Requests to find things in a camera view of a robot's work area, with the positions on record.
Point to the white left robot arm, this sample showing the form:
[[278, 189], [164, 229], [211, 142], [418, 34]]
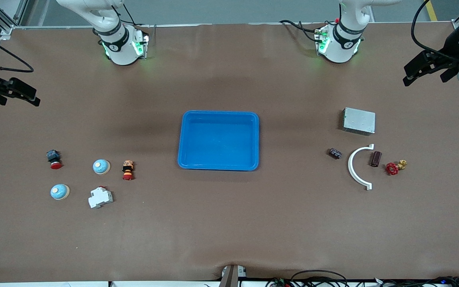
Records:
[[343, 44]]

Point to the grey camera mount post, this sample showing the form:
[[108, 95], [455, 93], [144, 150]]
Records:
[[231, 277]]

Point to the dark brown cylindrical capacitor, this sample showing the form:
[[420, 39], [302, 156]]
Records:
[[375, 158]]

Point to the red handwheel brass valve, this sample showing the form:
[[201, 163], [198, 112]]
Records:
[[391, 169]]

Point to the red mushroom emergency stop button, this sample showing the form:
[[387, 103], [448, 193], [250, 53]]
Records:
[[55, 164]]

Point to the blue plastic tray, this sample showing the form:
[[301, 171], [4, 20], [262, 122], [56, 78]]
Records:
[[217, 139]]

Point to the white circuit breaker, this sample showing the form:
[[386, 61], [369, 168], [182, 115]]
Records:
[[100, 198]]

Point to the small black relay block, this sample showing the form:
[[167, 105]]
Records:
[[335, 153]]

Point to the brown table cover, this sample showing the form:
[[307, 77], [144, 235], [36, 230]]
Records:
[[229, 223]]

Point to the white curved plastic bracket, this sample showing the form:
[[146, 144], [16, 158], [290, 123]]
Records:
[[350, 165]]

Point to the blue desk bell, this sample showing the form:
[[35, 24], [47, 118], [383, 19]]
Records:
[[59, 192], [101, 167]]

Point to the orange red push button switch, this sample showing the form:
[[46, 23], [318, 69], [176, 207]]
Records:
[[128, 169]]

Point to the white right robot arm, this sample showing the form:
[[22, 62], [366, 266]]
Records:
[[120, 48]]

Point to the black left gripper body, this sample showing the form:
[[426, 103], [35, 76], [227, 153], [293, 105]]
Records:
[[450, 54]]

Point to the grey metal power supply box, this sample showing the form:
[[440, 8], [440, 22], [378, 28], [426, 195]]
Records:
[[359, 120]]

